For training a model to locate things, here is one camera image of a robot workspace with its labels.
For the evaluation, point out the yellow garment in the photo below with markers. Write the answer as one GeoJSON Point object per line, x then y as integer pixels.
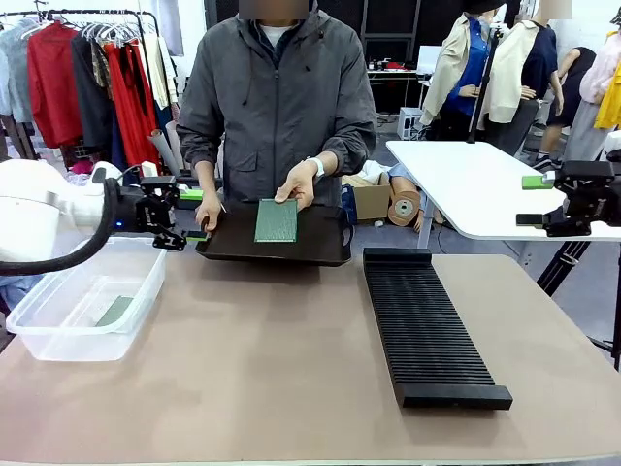
{"type": "Point", "coordinates": [611, 102]}

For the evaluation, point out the grey hooded jacket torso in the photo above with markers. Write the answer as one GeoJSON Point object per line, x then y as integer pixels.
{"type": "Point", "coordinates": [271, 97]}

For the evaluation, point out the black slotted PCB rack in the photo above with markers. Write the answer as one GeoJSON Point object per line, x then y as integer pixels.
{"type": "Point", "coordinates": [427, 315]}

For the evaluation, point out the person's left forearm grey sleeve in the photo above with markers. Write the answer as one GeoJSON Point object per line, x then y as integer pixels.
{"type": "Point", "coordinates": [349, 145]}

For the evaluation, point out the white monitor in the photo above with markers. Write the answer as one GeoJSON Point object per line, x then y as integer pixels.
{"type": "Point", "coordinates": [429, 58]}

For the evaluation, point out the mannequin pink top grey skirt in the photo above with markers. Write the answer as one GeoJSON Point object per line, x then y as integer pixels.
{"type": "Point", "coordinates": [587, 131]}

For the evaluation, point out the mannequin black dress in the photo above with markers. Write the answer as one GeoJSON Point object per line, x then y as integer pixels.
{"type": "Point", "coordinates": [577, 82]}

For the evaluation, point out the white wristband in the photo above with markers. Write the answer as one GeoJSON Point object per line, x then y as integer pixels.
{"type": "Point", "coordinates": [318, 167]}

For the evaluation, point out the mannequin beige coat blue shirt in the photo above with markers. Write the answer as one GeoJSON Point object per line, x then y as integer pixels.
{"type": "Point", "coordinates": [451, 73]}

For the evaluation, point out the dark sneaker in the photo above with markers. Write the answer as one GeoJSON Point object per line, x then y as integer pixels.
{"type": "Point", "coordinates": [543, 160]}

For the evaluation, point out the light grey hanging garment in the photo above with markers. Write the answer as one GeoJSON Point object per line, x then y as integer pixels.
{"type": "Point", "coordinates": [14, 73]}

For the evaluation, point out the black camera stand pole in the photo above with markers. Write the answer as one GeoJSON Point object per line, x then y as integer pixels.
{"type": "Point", "coordinates": [485, 87]}

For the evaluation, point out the cardboard box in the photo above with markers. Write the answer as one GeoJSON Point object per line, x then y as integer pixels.
{"type": "Point", "coordinates": [371, 201]}

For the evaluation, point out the red hanging dress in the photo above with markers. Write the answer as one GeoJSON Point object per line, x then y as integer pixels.
{"type": "Point", "coordinates": [131, 121]}

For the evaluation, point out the cream hanging garment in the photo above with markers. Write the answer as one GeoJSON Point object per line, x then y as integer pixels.
{"type": "Point", "coordinates": [155, 73]}

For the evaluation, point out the rolled paper tube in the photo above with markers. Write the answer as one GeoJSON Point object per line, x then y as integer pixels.
{"type": "Point", "coordinates": [162, 150]}

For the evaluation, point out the red hanging shirt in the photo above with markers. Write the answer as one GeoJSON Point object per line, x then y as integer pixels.
{"type": "Point", "coordinates": [51, 87]}

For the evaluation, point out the white crate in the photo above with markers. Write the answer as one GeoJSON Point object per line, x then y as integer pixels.
{"type": "Point", "coordinates": [410, 121]}

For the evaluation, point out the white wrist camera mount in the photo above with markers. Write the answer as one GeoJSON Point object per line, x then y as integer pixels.
{"type": "Point", "coordinates": [149, 170]}

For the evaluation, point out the black tripod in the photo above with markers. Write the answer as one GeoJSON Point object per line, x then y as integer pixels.
{"type": "Point", "coordinates": [565, 259]}

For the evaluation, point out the black metal clothes rack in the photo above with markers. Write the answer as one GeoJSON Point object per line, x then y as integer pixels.
{"type": "Point", "coordinates": [145, 12]}

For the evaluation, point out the person's left hand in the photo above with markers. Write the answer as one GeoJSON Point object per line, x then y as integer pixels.
{"type": "Point", "coordinates": [301, 182]}

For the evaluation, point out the black hanging jacket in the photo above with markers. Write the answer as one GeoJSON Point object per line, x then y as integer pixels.
{"type": "Point", "coordinates": [89, 97]}

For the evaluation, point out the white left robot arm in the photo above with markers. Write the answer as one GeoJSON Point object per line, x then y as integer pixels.
{"type": "Point", "coordinates": [29, 209]}

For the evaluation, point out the person's right forearm grey sleeve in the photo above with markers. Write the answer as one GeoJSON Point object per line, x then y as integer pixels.
{"type": "Point", "coordinates": [199, 145]}

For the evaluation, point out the white side table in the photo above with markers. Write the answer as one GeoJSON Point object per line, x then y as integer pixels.
{"type": "Point", "coordinates": [475, 184]}

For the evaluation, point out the clear plastic storage box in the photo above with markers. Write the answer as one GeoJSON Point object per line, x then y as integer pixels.
{"type": "Point", "coordinates": [140, 272]}

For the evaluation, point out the green PCB board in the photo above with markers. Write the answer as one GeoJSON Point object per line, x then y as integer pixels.
{"type": "Point", "coordinates": [276, 223]}
{"type": "Point", "coordinates": [114, 310]}

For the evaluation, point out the black rectangular tray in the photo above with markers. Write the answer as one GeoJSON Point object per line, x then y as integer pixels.
{"type": "Point", "coordinates": [228, 242]}

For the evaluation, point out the mannequin cream jacket navy top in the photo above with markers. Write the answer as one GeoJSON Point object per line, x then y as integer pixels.
{"type": "Point", "coordinates": [509, 73]}

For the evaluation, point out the person's right hand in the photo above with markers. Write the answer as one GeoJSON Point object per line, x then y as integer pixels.
{"type": "Point", "coordinates": [208, 211]}

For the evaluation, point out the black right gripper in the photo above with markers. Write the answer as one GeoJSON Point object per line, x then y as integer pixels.
{"type": "Point", "coordinates": [592, 194]}

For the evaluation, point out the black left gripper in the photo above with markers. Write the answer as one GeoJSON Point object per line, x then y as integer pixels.
{"type": "Point", "coordinates": [145, 209]}

